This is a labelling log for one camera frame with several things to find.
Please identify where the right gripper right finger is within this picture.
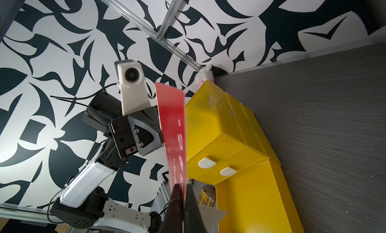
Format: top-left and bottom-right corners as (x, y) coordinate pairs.
(184, 184), (207, 233)

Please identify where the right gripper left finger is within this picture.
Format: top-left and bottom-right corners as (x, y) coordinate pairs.
(158, 184), (184, 233)

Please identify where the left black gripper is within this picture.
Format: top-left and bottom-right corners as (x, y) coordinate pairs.
(82, 90), (164, 160)

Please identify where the cream postcard red text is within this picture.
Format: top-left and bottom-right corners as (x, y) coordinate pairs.
(198, 204), (228, 233)

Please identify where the red postcard white text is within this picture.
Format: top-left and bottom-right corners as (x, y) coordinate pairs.
(155, 83), (187, 198)

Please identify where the yellow bottom drawer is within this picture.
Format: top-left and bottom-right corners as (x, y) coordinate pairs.
(215, 158), (304, 233)

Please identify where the yellow plastic drawer cabinet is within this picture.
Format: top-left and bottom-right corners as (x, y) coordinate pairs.
(185, 81), (280, 185)

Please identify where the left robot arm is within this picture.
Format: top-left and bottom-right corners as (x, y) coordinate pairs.
(50, 89), (163, 233)

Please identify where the yellow plaid sock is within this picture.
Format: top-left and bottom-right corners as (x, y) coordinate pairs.
(197, 188), (216, 207)

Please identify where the white teddy bear pink shirt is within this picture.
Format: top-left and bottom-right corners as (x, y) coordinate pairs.
(195, 64), (215, 89)

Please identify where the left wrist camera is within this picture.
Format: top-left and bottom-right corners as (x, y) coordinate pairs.
(114, 60), (151, 115)

